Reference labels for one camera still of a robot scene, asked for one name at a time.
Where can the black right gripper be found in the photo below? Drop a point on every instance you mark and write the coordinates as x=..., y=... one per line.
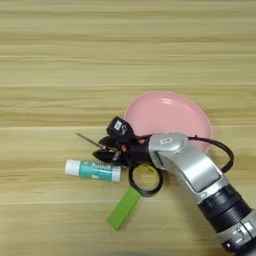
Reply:
x=136, y=151

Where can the pink oval plate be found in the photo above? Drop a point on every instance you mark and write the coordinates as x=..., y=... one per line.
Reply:
x=166, y=113

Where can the white teal glue stick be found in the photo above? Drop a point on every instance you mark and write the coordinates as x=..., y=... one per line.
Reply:
x=90, y=170

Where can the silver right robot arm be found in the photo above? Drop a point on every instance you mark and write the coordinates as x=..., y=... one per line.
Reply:
x=196, y=170

